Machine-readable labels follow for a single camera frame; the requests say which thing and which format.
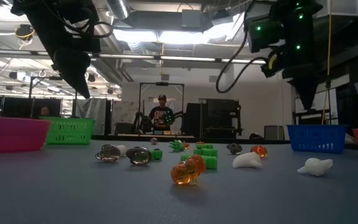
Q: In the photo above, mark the grey box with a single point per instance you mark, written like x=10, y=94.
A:
x=273, y=132

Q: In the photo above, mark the pink plastic bowl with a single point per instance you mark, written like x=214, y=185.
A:
x=11, y=135

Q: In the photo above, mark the black background robot arm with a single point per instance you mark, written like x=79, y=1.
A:
x=141, y=123
x=174, y=118

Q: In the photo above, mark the green plastic basket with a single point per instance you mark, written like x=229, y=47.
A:
x=70, y=130

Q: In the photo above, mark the blue plastic basket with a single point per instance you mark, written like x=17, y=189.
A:
x=317, y=138

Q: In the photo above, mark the grey hanging cloth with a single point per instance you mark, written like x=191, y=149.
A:
x=95, y=109

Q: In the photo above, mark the green block toy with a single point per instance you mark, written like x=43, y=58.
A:
x=211, y=162

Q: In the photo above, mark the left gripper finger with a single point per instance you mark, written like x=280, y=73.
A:
x=73, y=71

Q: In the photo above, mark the person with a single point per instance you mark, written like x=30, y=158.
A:
x=44, y=111
x=162, y=116

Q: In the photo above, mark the long ceiling light strip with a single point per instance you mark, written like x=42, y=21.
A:
x=185, y=58

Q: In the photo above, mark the silver ventilation duct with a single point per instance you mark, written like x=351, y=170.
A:
x=118, y=7

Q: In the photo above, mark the black monitor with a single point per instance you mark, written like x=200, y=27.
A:
x=54, y=105
x=17, y=107

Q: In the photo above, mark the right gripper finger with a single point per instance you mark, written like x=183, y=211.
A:
x=306, y=90

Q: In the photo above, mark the black gantry frame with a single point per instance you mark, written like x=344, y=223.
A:
x=162, y=83

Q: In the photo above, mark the white ghost toy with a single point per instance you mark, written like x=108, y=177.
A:
x=123, y=150
x=315, y=166
x=247, y=160

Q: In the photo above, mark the black aluminium table frame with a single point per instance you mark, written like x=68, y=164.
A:
x=269, y=141

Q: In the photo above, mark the black equipment cart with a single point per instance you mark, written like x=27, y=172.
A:
x=222, y=115

